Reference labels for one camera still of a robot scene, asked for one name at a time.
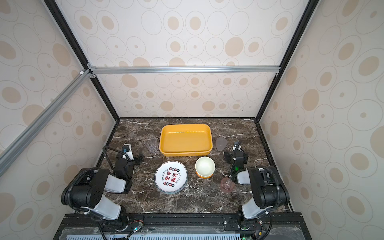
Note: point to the plate with red characters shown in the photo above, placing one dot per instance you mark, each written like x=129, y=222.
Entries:
x=171, y=177

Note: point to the left black frame post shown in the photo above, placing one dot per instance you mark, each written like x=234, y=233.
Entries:
x=59, y=18

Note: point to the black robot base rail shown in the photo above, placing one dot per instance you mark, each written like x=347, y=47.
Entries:
x=274, y=226

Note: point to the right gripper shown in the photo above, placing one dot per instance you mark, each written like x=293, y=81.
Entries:
x=235, y=154

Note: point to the clear plastic cup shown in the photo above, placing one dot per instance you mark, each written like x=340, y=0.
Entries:
x=152, y=145

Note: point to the cream and orange bowl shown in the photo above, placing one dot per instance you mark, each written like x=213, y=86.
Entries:
x=205, y=167

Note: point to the grey translucent cup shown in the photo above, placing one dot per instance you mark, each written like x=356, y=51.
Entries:
x=221, y=144

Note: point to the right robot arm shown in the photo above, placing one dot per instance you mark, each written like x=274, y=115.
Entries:
x=267, y=187

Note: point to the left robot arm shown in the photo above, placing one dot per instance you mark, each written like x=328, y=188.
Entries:
x=85, y=193

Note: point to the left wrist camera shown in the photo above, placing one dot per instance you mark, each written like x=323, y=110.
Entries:
x=127, y=152

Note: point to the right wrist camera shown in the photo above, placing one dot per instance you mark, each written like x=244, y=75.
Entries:
x=237, y=146

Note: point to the diagonal aluminium bar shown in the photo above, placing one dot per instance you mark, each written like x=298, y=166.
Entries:
x=29, y=134

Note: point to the horizontal aluminium bar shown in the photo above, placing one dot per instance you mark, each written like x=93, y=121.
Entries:
x=185, y=70

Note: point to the black frame post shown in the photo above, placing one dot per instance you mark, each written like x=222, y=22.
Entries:
x=59, y=18
x=304, y=21

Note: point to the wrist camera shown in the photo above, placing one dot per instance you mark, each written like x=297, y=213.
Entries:
x=127, y=152
x=237, y=146

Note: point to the pink translucent cup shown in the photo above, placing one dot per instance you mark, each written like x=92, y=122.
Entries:
x=227, y=185

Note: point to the yellow plastic bin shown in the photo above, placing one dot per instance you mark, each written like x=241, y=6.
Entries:
x=186, y=140

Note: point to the right black frame post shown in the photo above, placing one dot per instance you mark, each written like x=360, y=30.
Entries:
x=304, y=21

